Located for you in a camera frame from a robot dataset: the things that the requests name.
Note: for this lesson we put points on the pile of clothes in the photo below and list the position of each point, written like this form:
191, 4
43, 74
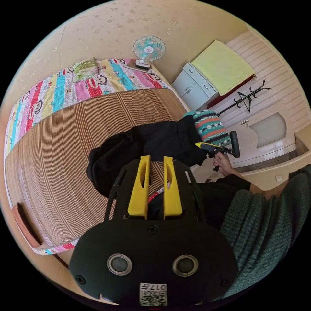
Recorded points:
211, 126

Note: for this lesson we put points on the grey cupboard with yellow cloth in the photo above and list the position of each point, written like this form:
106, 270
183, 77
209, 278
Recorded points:
218, 68

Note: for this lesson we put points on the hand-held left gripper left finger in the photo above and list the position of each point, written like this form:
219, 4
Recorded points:
140, 194

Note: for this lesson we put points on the white and teal fan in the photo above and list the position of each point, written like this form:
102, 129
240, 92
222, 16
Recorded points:
148, 49

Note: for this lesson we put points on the black pants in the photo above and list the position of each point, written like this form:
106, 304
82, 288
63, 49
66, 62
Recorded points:
136, 143

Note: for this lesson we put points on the brown flat board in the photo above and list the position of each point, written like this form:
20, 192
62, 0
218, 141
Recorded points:
25, 223

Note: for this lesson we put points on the person's right forearm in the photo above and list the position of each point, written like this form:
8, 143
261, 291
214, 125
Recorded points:
257, 189

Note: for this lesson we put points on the green floral pillow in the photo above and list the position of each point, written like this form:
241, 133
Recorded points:
85, 69

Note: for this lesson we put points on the person's right hand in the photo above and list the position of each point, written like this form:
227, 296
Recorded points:
224, 165

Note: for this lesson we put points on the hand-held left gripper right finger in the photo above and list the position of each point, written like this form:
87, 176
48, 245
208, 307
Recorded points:
173, 194

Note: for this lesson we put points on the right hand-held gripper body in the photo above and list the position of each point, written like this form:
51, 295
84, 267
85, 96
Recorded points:
220, 149

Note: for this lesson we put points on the person's body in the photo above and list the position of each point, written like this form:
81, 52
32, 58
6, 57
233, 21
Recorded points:
264, 230

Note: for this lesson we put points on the black coat rack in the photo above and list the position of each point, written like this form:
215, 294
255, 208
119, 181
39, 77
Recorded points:
245, 98

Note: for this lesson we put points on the bed with woven mat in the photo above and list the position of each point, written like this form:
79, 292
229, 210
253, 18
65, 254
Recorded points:
68, 150

